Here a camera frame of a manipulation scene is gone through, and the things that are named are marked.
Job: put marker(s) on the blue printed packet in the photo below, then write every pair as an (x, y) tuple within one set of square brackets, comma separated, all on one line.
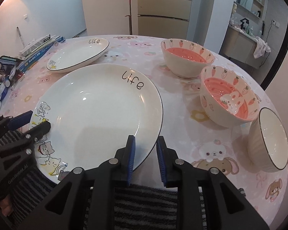
[(2, 64)]

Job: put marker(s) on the beige vanity cabinet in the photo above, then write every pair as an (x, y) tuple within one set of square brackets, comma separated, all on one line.
[(237, 45)]

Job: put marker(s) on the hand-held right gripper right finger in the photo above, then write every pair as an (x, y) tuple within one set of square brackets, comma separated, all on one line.
[(161, 164)]

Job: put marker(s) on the white wall outlet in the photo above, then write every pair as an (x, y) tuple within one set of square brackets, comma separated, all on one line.
[(275, 23)]

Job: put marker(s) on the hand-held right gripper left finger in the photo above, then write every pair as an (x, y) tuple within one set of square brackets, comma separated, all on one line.
[(132, 159)]

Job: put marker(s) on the white long wrap box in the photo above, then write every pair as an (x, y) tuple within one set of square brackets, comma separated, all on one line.
[(38, 43)]

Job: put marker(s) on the white ribbed bowl dark rim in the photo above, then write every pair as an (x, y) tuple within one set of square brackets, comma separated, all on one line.
[(271, 134)]

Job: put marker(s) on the pink printed ceramic bowl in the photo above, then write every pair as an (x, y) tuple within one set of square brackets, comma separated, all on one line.
[(177, 64)]

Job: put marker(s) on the blue long wrap box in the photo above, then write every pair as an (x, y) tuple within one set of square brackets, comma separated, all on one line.
[(36, 60)]

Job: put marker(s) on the person's left hand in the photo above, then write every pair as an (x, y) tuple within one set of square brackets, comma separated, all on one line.
[(5, 206)]

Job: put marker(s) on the black faucet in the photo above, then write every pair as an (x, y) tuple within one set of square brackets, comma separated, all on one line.
[(244, 23)]

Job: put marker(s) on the black door frame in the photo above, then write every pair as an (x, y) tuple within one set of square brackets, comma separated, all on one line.
[(278, 60)]

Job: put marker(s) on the beige refrigerator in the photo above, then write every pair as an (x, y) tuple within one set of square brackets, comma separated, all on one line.
[(164, 4)]

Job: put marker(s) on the striped grey clothing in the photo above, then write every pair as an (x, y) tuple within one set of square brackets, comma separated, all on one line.
[(144, 208)]

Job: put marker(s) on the white plush toy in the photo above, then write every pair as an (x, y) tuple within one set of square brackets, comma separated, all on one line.
[(234, 9)]

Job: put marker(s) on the pink bunny print ceramic bowl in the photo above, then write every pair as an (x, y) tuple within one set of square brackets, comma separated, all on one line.
[(220, 115)]

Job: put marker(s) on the pink cartoon print tablecloth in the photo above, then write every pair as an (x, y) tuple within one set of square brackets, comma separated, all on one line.
[(182, 115)]

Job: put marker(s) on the white hanging towel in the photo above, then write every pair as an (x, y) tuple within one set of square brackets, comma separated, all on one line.
[(261, 46)]

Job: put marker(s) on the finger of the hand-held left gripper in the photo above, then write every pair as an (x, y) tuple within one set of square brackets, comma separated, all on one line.
[(42, 129), (21, 121)]

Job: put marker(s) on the white cat print plate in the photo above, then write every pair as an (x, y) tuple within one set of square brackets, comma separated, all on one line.
[(93, 115), (79, 55)]

